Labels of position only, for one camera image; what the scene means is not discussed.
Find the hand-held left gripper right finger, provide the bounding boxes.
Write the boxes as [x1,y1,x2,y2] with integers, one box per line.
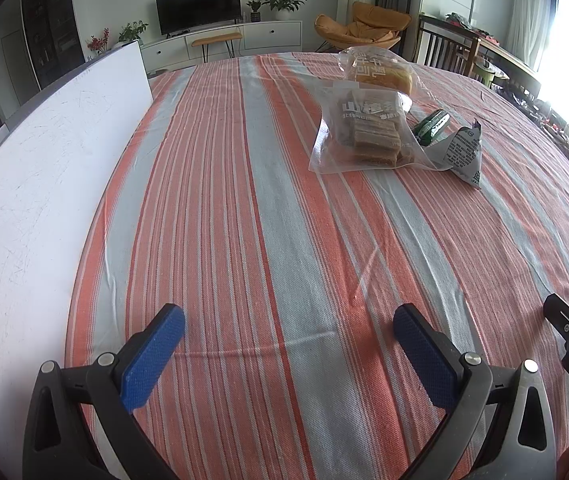
[393,302,558,480]

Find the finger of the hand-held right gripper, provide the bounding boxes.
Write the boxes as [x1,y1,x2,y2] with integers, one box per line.
[543,293,569,349]

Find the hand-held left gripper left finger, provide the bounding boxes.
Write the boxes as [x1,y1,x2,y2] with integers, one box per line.
[22,303,186,480]

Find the grey green triangular snack packet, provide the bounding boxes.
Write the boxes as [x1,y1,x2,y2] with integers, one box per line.
[421,118,484,190]

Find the dark green snack packet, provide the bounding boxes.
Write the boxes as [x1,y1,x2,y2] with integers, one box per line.
[411,109,451,147]

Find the clear bag of brown bars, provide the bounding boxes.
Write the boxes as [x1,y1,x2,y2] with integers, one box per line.
[308,82,446,176]

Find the clear bag of bread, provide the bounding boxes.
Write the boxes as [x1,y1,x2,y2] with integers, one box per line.
[337,45,418,99]

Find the striped orange grey tablecloth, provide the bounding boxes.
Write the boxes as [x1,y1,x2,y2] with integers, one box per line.
[63,50,569,480]

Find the white board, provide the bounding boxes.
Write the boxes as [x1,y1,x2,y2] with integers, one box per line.
[0,40,155,480]

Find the green bin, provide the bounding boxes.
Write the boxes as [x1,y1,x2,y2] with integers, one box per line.
[474,62,503,89]

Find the wooden dining table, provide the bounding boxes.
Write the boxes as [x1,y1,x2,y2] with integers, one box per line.
[473,35,546,92]

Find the wooden dining chair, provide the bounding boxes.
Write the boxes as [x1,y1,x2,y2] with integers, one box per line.
[415,13,483,79]

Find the white sheer curtain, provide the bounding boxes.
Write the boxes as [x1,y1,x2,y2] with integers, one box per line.
[507,0,551,62]

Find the red flower plant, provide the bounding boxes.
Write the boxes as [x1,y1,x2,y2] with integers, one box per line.
[87,27,112,57]

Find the wooden top stool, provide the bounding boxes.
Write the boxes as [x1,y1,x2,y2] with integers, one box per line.
[191,31,244,64]

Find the green potted plant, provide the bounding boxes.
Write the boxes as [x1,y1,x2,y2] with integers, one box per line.
[116,20,150,44]

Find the orange lounge chair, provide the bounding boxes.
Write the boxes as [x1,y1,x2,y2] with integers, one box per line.
[313,1,412,54]

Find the white television cabinet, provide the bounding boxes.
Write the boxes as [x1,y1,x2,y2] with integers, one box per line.
[139,20,304,74]

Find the dark tall display cabinet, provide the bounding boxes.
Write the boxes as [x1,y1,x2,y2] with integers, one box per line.
[20,0,88,89]

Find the black flat television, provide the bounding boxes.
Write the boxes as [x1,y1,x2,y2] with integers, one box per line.
[156,0,242,37]

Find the leafy plant in white pot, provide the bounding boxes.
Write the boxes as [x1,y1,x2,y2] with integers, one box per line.
[261,0,308,22]

